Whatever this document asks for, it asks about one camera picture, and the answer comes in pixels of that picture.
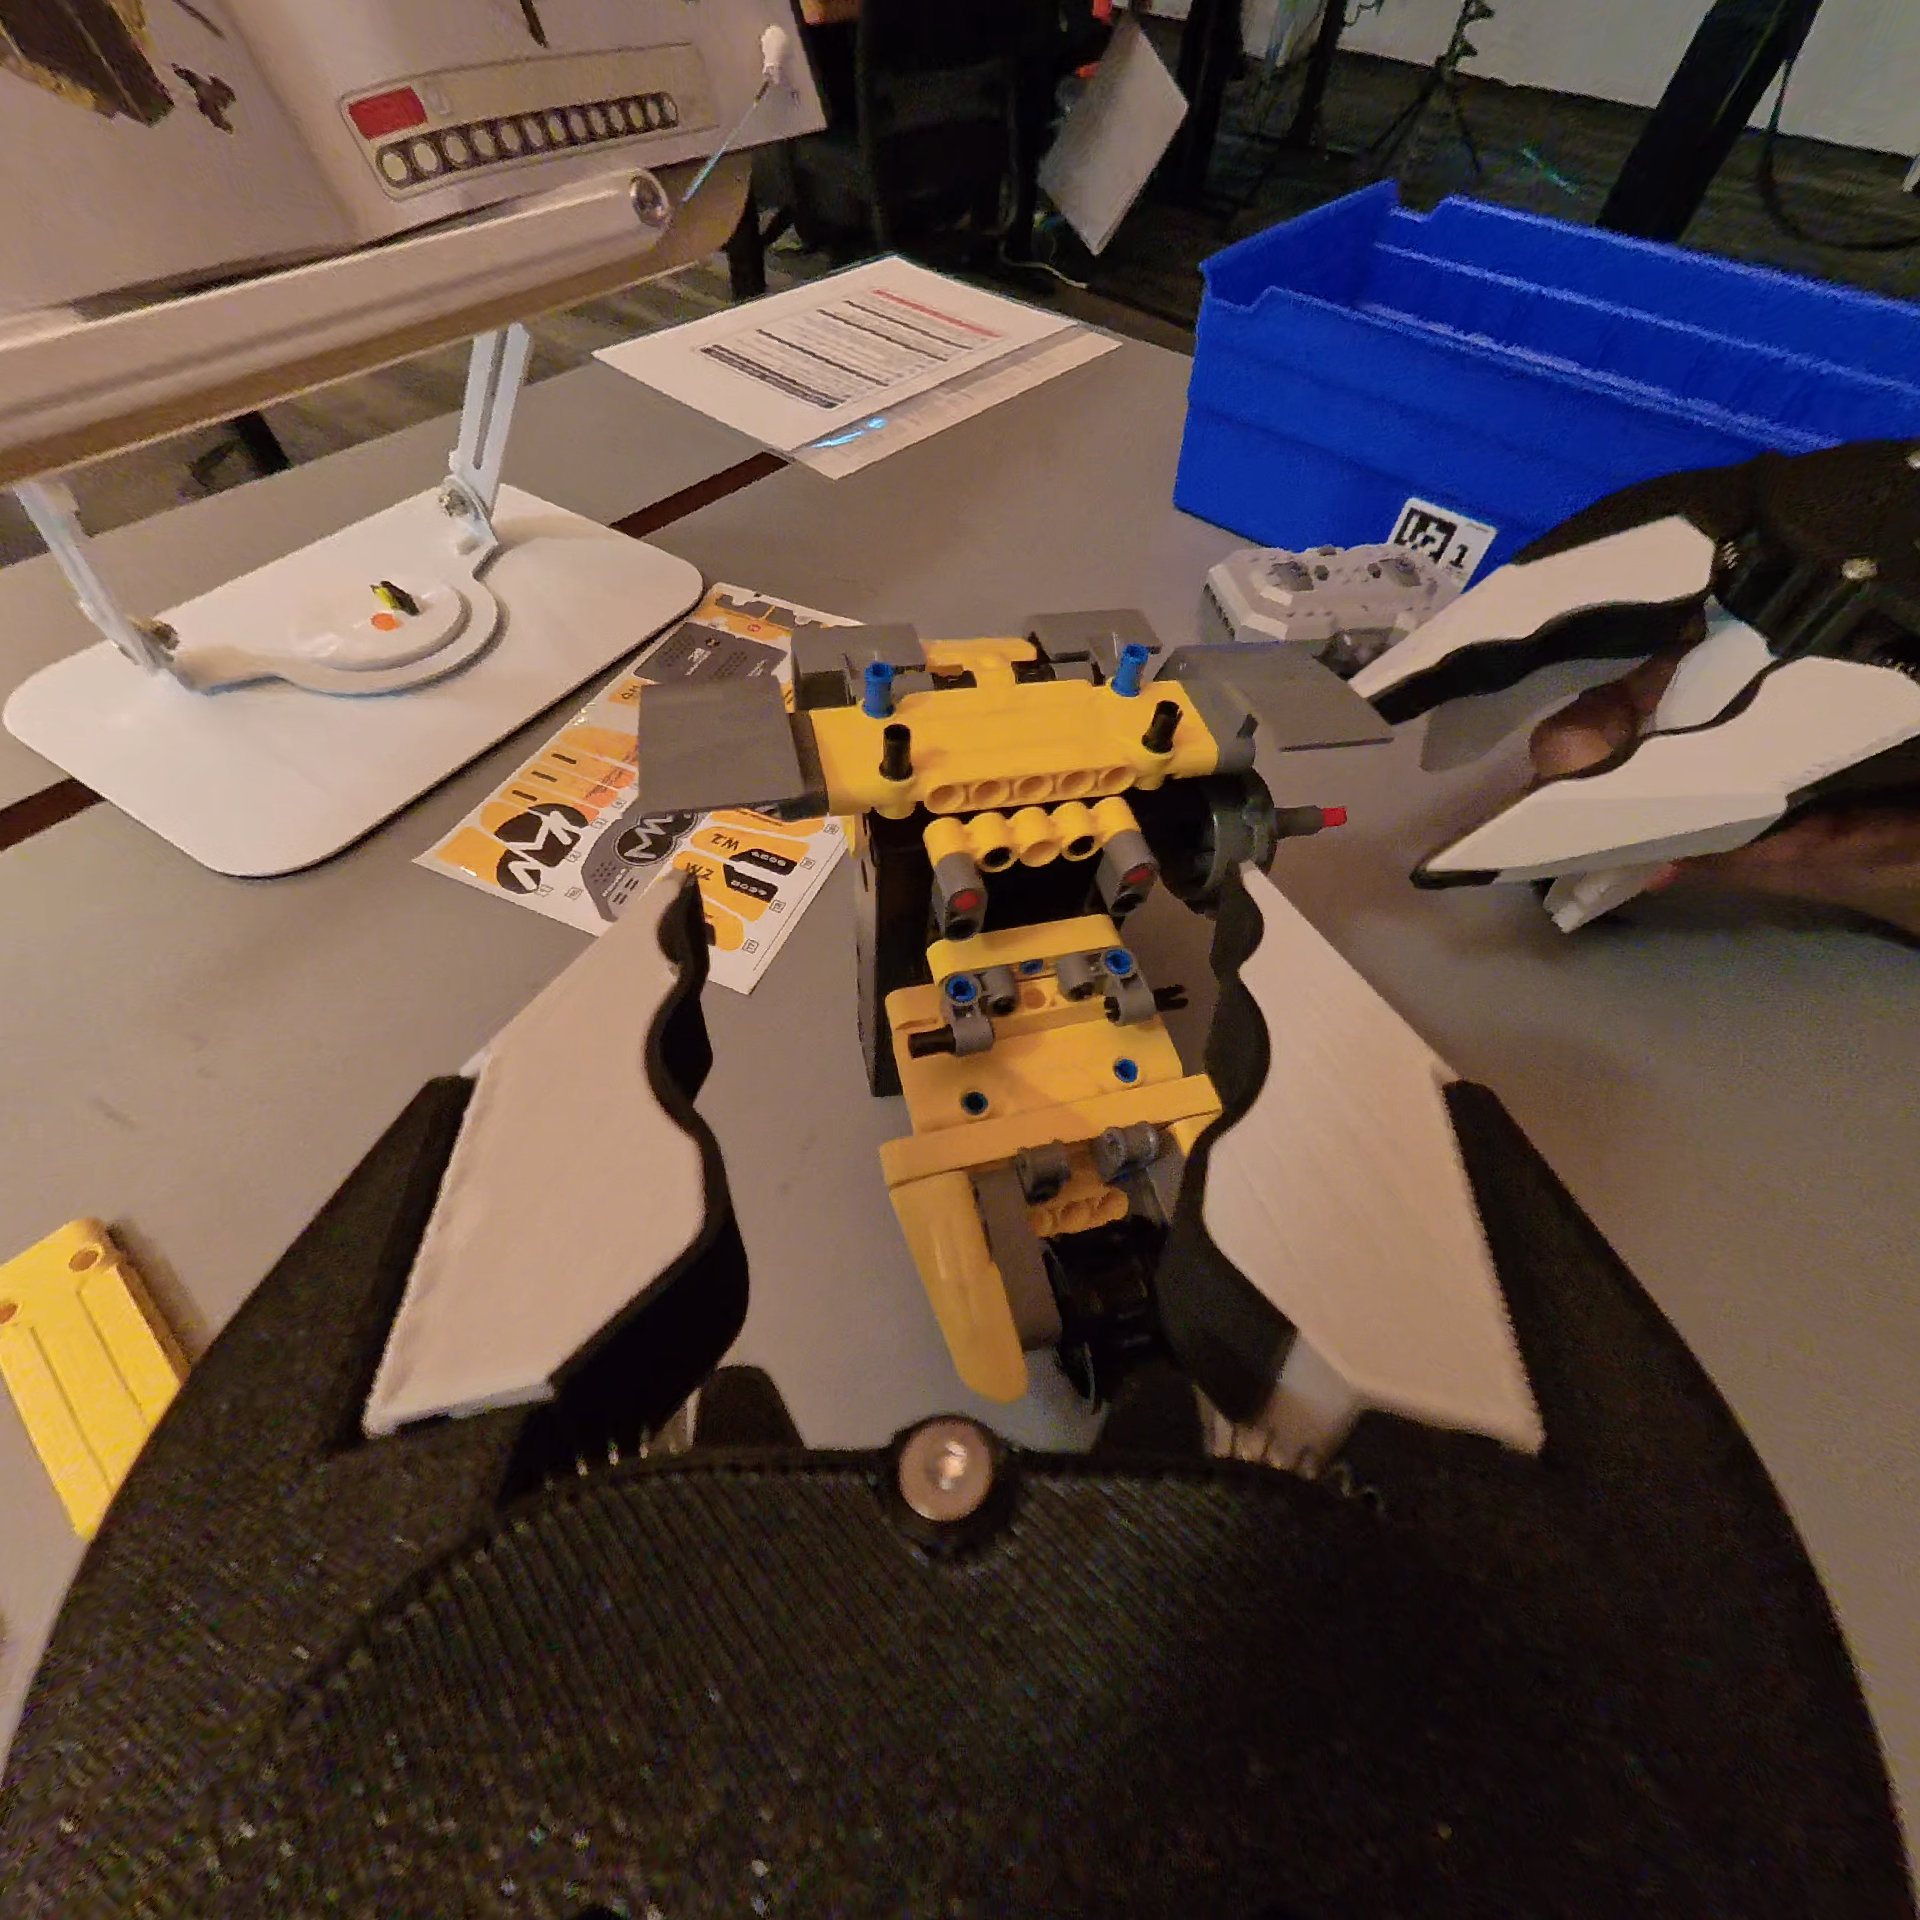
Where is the person's right hand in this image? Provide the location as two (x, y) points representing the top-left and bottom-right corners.
(1531, 664), (1706, 789)

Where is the black office chair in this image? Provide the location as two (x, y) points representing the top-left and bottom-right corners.
(846, 0), (1087, 279)

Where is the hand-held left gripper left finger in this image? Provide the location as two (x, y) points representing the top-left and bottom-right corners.
(359, 867), (749, 1435)

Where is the large blue plastic bin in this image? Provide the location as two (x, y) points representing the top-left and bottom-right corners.
(1178, 187), (1920, 557)

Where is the open instruction booklet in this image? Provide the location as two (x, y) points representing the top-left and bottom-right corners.
(0, 0), (824, 304)

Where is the printed paper sheet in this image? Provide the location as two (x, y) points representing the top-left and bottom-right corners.
(597, 263), (1128, 488)

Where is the white printed tag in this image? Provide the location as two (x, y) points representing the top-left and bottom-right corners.
(1387, 489), (1505, 582)

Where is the grey toy gear wheel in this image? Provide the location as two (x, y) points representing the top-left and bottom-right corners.
(1195, 771), (1280, 912)

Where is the yellow toy panel piece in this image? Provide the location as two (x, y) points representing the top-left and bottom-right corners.
(0, 1221), (196, 1544)

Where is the yellow toy brick vehicle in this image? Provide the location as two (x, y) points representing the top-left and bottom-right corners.
(631, 600), (1394, 1400)

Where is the yellow grey sticker sheet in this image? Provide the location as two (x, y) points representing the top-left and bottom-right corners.
(413, 582), (861, 991)

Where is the white book stand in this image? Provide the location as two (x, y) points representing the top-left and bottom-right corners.
(0, 23), (836, 873)

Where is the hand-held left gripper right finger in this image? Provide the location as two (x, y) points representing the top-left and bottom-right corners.
(1153, 867), (1552, 1462)

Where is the light grey toy battery box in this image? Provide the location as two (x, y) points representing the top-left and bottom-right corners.
(1206, 545), (1469, 667)

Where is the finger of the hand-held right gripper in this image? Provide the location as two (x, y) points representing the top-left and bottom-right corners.
(1409, 620), (1817, 894)
(1341, 518), (1731, 771)

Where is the hanging white paper sheet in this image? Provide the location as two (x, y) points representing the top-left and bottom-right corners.
(1034, 7), (1195, 263)

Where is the wooden table black frame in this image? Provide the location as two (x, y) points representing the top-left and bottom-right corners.
(1591, 0), (1817, 241)

